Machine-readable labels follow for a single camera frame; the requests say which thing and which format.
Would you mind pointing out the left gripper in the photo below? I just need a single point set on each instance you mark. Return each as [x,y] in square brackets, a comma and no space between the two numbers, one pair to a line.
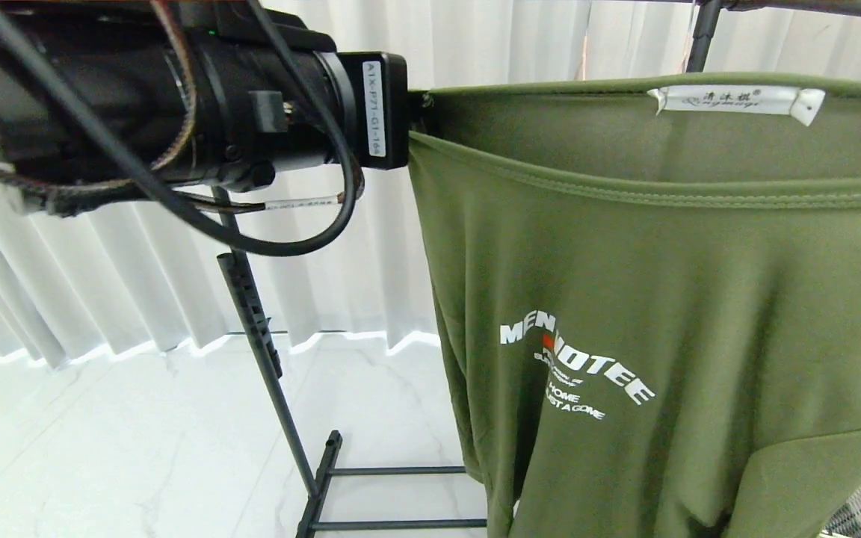
[397,112]

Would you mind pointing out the green printed shirt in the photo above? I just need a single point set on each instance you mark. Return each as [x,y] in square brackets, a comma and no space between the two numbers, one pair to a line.
[662,299]

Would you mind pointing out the black clothes rack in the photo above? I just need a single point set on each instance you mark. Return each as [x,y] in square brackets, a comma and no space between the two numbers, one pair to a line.
[251,314]

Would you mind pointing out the white curtain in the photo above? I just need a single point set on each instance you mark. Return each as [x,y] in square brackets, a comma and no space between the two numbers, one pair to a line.
[102,299]

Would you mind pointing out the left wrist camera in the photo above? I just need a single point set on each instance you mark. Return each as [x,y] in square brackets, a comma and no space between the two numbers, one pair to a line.
[303,33]

